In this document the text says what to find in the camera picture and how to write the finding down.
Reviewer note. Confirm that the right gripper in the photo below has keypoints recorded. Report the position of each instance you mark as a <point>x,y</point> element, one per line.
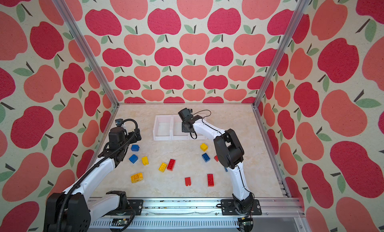
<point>183,130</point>

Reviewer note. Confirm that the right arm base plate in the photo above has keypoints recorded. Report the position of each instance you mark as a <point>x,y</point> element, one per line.
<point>235,208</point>

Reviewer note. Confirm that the aluminium frame post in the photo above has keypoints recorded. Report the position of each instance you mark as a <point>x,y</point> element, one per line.
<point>286,39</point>
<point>68,18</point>

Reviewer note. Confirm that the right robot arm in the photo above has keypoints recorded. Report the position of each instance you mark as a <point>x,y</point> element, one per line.
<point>230,154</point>

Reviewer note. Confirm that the red small lego bottom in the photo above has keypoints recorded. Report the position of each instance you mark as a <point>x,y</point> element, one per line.
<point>188,181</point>

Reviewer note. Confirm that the yellow double lego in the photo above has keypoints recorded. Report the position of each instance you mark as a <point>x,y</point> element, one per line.
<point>137,177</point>

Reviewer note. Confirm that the white three-compartment bin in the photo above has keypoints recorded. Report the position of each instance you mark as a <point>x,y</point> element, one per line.
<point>169,127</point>

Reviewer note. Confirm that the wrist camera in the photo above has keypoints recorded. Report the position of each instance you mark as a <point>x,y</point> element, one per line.
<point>119,122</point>
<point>185,114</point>

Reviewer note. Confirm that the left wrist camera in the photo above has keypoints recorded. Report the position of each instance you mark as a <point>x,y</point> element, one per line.
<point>119,122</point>

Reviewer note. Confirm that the right aluminium frame post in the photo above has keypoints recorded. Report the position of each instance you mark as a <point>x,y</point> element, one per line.
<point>286,39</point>

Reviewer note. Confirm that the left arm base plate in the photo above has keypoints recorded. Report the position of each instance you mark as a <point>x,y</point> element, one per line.
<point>132,206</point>

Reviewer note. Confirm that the blue lego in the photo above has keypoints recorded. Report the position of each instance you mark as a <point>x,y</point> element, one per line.
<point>133,158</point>
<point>205,157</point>
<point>135,148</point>

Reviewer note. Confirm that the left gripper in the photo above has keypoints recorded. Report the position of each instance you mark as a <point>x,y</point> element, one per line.
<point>131,134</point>

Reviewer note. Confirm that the left aluminium frame post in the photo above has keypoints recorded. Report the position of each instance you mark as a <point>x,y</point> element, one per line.
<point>68,18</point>

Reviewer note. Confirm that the aluminium front rail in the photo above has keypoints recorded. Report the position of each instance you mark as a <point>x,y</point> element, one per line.
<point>198,214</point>

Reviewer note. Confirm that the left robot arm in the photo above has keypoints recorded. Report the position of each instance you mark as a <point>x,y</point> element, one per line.
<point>70,210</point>

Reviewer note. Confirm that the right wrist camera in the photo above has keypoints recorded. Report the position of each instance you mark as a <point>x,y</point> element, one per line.
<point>185,114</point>

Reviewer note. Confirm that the red long lego bottom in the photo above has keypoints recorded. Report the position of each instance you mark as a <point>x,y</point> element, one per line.
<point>210,178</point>

